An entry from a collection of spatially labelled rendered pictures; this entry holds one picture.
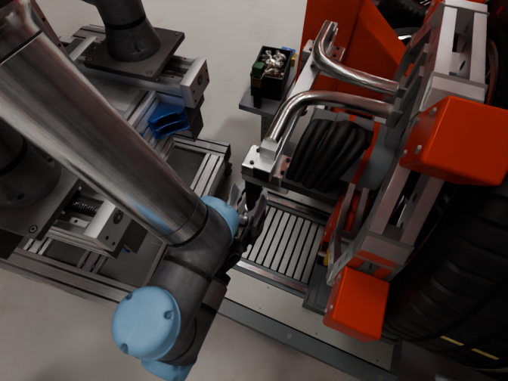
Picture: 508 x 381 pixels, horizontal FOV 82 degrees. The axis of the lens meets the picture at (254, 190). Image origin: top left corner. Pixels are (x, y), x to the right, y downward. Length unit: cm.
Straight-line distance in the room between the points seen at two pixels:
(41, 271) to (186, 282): 108
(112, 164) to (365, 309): 40
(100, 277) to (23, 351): 49
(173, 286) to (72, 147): 20
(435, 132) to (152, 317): 35
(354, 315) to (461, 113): 31
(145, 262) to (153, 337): 92
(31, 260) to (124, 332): 112
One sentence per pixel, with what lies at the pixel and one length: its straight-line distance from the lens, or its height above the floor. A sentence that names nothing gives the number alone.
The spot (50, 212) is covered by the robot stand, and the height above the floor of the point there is 82.
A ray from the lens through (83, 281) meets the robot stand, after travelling 133.
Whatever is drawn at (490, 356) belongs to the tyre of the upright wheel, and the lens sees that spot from 55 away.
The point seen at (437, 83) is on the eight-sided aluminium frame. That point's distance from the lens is 43.
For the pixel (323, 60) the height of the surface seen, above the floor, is 101.
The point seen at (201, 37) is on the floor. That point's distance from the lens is 259.
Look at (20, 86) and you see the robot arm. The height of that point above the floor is 121.
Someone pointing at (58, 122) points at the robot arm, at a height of 118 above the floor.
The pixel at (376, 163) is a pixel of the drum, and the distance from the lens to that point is 62.
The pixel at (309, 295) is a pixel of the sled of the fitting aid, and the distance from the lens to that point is 125.
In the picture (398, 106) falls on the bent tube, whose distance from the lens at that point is 55.
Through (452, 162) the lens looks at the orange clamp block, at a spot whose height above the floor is 113.
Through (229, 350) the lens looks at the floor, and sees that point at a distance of 136.
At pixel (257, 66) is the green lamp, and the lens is 117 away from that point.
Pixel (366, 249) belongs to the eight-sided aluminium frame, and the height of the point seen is 96.
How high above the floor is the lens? 136
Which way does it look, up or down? 60 degrees down
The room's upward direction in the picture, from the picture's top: straight up
